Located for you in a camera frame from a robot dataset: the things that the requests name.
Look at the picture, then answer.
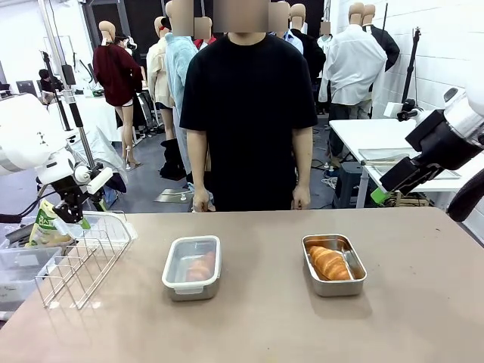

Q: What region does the white shirt mannequin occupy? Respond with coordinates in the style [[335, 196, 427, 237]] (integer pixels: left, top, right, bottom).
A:
[[318, 2, 389, 118]]

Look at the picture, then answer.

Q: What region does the clear plastic storage bin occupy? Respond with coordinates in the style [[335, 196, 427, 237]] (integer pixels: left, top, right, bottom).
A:
[[0, 245, 64, 303]]

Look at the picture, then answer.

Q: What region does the green yellow bread bag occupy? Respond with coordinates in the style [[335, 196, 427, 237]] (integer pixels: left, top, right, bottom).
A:
[[25, 197, 73, 247]]

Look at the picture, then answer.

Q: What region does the black clothes pile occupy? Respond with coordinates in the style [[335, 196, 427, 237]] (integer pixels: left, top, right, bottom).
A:
[[158, 138, 188, 182]]

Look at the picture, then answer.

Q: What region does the beige shirt mannequin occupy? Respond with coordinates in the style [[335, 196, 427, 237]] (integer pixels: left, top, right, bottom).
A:
[[146, 17, 177, 141]]

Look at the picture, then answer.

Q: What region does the grey plastic stool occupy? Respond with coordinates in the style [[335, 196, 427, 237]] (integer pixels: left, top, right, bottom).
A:
[[334, 161, 365, 209]]

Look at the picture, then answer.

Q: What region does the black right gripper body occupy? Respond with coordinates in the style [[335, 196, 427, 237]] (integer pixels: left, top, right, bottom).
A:
[[404, 108, 473, 172]]

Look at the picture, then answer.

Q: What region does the white cloth covered table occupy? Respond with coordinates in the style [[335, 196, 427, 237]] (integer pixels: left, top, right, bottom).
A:
[[48, 92, 130, 183]]

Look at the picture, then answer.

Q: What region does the person's left hand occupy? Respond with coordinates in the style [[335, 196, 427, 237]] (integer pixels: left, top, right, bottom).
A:
[[291, 184, 312, 210]]

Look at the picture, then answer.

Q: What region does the black and white camera mount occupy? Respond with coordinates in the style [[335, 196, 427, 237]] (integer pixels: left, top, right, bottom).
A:
[[396, 98, 427, 123]]

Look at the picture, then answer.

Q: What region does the dark computer monitor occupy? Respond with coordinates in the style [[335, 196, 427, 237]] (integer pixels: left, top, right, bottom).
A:
[[16, 79, 42, 95]]

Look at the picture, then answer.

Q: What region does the light blue shirt mannequin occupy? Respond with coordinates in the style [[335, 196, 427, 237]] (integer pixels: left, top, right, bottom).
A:
[[164, 0, 198, 182]]

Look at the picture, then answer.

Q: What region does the white framed flat board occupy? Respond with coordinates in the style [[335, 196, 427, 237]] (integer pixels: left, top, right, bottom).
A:
[[358, 147, 463, 179]]

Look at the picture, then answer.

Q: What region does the white work table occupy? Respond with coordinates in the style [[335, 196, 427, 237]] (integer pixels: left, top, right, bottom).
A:
[[328, 118, 484, 182]]

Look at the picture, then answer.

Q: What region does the white coiled floor cable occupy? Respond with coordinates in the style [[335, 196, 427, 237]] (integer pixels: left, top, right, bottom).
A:
[[320, 160, 341, 189]]

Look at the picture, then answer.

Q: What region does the metal wire lid rack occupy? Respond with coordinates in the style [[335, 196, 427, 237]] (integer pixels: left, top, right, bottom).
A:
[[34, 210, 134, 310]]

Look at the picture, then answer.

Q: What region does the red clothed mannequin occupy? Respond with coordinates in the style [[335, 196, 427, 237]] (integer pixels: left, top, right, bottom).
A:
[[192, 17, 217, 50]]

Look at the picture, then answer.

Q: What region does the person's left forearm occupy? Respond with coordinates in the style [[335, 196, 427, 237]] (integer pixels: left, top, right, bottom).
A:
[[293, 127, 313, 188]]

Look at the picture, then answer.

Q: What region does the black clothed mannequin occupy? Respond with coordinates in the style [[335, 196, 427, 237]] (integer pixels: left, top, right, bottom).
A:
[[289, 3, 327, 114]]

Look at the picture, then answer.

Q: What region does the dark grey flat tray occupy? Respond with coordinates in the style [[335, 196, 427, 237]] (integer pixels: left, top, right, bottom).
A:
[[4, 222, 39, 247]]

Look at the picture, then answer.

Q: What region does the grey mannequin base plate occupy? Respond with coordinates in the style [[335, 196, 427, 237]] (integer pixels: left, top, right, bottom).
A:
[[154, 188, 196, 204]]

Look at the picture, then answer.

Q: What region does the person's right forearm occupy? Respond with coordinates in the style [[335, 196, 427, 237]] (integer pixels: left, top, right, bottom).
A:
[[187, 130, 209, 192]]

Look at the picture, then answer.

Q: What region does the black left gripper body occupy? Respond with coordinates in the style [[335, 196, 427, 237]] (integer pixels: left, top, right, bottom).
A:
[[55, 176, 91, 209]]

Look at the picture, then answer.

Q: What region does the seated person in black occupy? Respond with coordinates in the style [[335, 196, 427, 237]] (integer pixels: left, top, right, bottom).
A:
[[37, 69, 64, 105]]

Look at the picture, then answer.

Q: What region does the dark red shirt mannequin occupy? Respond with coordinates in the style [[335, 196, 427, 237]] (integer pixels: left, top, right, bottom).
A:
[[92, 20, 144, 170]]

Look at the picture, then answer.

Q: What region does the golden brown croissant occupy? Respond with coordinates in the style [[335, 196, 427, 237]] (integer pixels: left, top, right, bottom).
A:
[[185, 251, 216, 283], [308, 245, 352, 281]]

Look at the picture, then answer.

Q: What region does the person wearing white headset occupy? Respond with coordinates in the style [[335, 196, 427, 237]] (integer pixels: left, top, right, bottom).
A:
[[115, 33, 138, 52]]

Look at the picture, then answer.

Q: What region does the person torso black t-shirt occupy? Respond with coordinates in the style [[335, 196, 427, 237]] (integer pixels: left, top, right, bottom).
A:
[[179, 32, 318, 213]]

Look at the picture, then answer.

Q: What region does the rectangular stainless steel container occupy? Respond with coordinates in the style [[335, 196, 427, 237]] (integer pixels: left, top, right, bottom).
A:
[[164, 241, 221, 303], [301, 234, 368, 297]]

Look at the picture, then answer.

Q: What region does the person's right hand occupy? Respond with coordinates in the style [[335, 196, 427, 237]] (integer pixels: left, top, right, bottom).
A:
[[191, 187, 217, 213]]

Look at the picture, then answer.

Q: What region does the black jacket mannequin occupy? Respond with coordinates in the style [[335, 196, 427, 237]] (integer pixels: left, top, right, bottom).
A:
[[361, 3, 401, 73]]

